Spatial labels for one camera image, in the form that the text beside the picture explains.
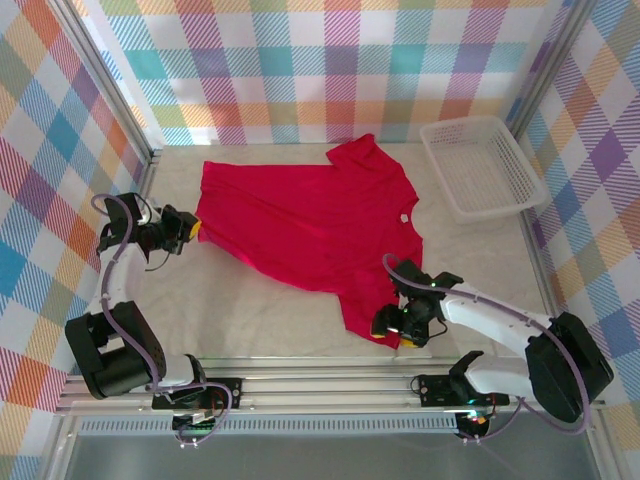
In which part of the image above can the red t-shirt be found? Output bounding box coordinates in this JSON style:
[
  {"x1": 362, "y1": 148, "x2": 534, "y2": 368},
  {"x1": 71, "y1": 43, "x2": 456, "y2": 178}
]
[{"x1": 193, "y1": 133, "x2": 426, "y2": 351}]

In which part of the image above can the white plastic mesh basket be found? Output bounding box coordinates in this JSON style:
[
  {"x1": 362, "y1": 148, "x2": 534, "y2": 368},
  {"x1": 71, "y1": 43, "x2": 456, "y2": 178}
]
[{"x1": 418, "y1": 115, "x2": 550, "y2": 225}]

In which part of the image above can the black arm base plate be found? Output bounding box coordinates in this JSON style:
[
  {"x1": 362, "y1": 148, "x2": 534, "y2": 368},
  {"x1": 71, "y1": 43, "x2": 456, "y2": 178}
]
[
  {"x1": 152, "y1": 377, "x2": 243, "y2": 411},
  {"x1": 412, "y1": 373, "x2": 510, "y2": 407}
]

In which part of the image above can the aluminium table side rail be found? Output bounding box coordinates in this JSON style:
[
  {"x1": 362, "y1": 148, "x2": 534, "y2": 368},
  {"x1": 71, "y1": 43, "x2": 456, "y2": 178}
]
[
  {"x1": 87, "y1": 147, "x2": 164, "y2": 376},
  {"x1": 519, "y1": 209, "x2": 574, "y2": 369}
]

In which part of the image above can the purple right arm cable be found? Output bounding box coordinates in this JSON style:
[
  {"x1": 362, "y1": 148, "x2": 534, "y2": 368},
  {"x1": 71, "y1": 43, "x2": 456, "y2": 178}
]
[{"x1": 382, "y1": 252, "x2": 596, "y2": 446}]

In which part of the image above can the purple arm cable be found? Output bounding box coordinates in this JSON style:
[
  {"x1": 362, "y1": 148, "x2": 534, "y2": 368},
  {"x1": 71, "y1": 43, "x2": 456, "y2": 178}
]
[
  {"x1": 91, "y1": 193, "x2": 234, "y2": 446},
  {"x1": 382, "y1": 252, "x2": 596, "y2": 446}
]

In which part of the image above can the aluminium mounting rail beam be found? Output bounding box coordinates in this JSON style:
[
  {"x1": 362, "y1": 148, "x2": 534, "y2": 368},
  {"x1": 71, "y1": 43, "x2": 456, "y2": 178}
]
[{"x1": 54, "y1": 357, "x2": 609, "y2": 416}]

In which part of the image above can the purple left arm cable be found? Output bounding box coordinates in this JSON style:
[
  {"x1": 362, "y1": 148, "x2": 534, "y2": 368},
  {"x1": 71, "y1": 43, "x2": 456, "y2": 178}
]
[{"x1": 91, "y1": 193, "x2": 234, "y2": 446}]

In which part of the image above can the grey slotted cable duct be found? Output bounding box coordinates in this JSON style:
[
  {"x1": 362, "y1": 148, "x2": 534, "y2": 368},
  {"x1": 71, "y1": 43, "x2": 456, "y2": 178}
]
[{"x1": 79, "y1": 418, "x2": 459, "y2": 435}]

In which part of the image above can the aluminium frame post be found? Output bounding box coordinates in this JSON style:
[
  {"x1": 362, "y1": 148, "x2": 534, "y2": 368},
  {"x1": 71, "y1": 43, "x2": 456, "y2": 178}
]
[
  {"x1": 47, "y1": 0, "x2": 164, "y2": 169},
  {"x1": 502, "y1": 0, "x2": 599, "y2": 146}
]

